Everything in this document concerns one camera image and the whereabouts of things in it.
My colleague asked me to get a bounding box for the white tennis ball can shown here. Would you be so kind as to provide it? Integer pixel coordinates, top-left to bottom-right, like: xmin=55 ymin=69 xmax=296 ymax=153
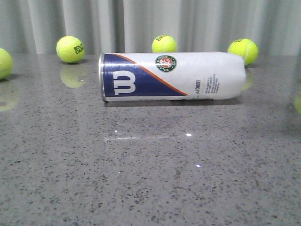
xmin=99 ymin=52 xmax=246 ymax=101

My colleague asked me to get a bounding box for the yellow tennis ball centre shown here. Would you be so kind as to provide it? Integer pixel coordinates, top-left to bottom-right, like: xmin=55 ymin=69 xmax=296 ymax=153
xmin=151 ymin=35 xmax=177 ymax=53

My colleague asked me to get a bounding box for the yellow tennis ball with lettering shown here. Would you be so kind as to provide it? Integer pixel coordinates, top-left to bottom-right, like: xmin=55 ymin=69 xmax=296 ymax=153
xmin=56 ymin=36 xmax=85 ymax=64

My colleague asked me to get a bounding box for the yellow tennis ball right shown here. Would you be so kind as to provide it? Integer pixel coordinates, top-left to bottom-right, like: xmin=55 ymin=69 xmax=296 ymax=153
xmin=228 ymin=39 xmax=259 ymax=65

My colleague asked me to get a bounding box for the yellow tennis ball far left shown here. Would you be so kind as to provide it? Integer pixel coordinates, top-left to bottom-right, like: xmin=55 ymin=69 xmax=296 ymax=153
xmin=0 ymin=48 xmax=13 ymax=80

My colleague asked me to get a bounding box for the white pleated curtain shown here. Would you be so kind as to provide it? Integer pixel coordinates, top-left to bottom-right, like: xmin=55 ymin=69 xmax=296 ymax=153
xmin=0 ymin=0 xmax=301 ymax=56

